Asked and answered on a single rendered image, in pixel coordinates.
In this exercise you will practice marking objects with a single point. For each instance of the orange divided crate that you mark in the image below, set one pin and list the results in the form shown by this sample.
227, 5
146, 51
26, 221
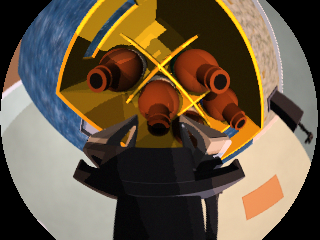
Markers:
159, 27

